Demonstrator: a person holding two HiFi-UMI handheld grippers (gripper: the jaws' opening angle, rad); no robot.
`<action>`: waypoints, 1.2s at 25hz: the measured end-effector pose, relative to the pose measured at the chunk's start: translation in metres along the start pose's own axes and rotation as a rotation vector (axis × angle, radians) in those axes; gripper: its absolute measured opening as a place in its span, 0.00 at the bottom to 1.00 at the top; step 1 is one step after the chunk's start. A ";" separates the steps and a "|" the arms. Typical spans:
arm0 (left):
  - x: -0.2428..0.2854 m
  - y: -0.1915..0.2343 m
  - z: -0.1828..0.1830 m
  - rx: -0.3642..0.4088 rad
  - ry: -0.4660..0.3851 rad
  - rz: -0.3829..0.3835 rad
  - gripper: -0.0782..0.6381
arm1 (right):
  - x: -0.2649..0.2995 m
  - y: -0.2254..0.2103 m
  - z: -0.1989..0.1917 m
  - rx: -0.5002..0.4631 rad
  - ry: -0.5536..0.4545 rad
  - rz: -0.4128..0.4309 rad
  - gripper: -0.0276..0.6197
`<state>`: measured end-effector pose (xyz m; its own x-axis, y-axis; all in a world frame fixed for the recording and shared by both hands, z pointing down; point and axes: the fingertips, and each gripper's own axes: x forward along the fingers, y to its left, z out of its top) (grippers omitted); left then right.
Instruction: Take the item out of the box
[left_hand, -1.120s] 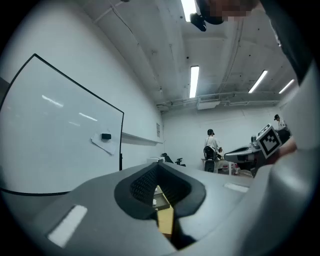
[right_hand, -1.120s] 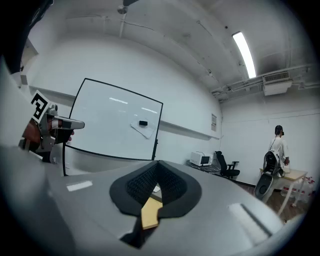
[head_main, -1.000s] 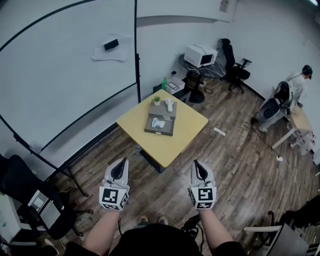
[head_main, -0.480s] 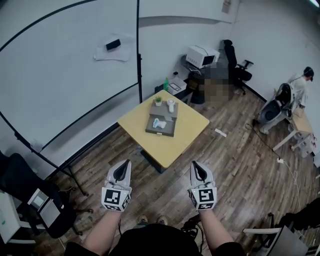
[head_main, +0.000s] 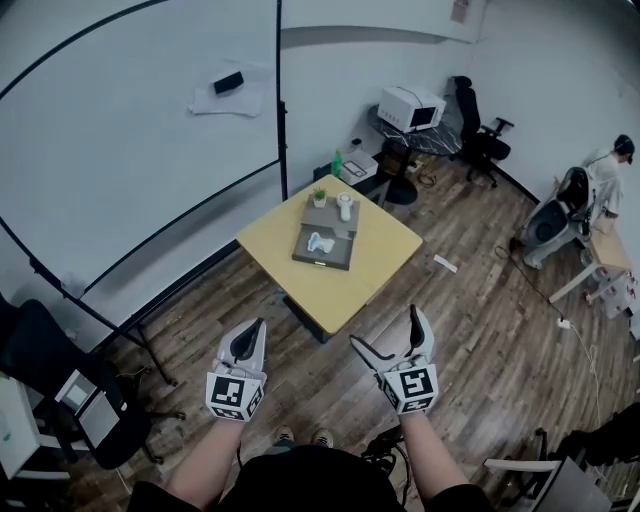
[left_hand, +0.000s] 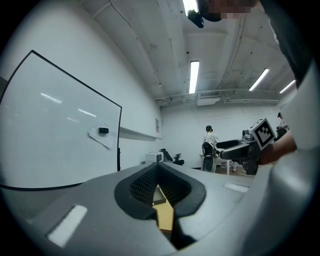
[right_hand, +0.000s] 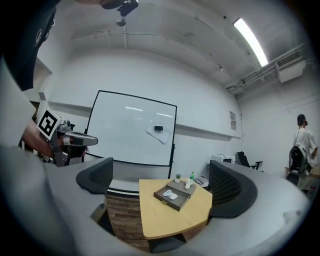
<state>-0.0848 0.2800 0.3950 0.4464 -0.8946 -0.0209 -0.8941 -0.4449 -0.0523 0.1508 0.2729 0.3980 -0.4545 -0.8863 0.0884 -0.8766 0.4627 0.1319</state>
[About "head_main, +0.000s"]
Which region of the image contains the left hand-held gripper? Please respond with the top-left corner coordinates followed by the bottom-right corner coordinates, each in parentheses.
top-left (205, 317), bottom-right (270, 424)

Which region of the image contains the white frame chair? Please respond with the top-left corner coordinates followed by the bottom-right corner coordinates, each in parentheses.
top-left (483, 427), bottom-right (626, 512)

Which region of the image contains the person's right forearm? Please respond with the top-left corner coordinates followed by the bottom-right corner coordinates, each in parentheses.
top-left (397, 412), bottom-right (472, 506)

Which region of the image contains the black camera rig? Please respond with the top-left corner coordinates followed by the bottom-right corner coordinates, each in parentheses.
top-left (359, 429), bottom-right (407, 482)

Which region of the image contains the white microwave oven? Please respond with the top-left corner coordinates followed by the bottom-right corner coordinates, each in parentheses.
top-left (377, 85), bottom-right (447, 134)

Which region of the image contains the grey tray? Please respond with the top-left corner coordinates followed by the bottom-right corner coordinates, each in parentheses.
top-left (291, 194), bottom-right (362, 272)

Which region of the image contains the person's black shirt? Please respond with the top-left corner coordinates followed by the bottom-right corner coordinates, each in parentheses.
top-left (127, 443), bottom-right (496, 512)

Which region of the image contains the black office chair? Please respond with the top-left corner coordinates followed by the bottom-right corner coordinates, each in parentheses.
top-left (447, 75), bottom-right (516, 190)

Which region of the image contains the black board eraser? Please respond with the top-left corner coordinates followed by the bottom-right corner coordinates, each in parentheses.
top-left (213, 71), bottom-right (245, 96)

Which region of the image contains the white rectangular container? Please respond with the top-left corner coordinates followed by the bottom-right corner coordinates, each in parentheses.
top-left (338, 149), bottom-right (380, 187)

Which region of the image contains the white red patterned bag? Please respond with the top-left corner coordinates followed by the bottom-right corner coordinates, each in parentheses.
top-left (597, 272), bottom-right (636, 319)

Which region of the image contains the round black marble table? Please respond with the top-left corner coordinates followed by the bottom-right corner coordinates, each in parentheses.
top-left (367, 103), bottom-right (464, 205)

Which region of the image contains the low black cabinet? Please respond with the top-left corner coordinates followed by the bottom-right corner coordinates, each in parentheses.
top-left (313, 152), bottom-right (394, 209)

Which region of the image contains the light blue white small object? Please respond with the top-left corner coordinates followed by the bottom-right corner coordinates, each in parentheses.
top-left (305, 231), bottom-right (337, 255)

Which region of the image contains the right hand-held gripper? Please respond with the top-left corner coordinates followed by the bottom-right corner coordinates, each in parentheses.
top-left (348, 303), bottom-right (441, 416)

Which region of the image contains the black swivel chair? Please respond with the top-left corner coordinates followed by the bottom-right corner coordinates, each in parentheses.
top-left (0, 298), bottom-right (186, 471)

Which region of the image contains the long black cable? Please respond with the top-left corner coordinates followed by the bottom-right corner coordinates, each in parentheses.
top-left (494, 243), bottom-right (564, 321)

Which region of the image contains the grey white machine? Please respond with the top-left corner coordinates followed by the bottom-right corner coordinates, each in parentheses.
top-left (519, 166), bottom-right (594, 270)

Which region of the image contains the person's left forearm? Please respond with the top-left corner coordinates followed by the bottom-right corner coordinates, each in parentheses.
top-left (163, 417), bottom-right (252, 511)

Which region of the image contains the large whiteboard on black stand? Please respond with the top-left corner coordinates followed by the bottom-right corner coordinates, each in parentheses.
top-left (0, 0), bottom-right (291, 387)

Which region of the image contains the yellow square table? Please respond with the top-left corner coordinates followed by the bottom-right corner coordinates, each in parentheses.
top-left (235, 173), bottom-right (425, 345)

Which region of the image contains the white cable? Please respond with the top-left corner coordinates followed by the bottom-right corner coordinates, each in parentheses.
top-left (567, 323), bottom-right (605, 427)

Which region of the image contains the grey flat device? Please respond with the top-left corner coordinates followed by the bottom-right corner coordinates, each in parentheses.
top-left (53, 369), bottom-right (121, 449)

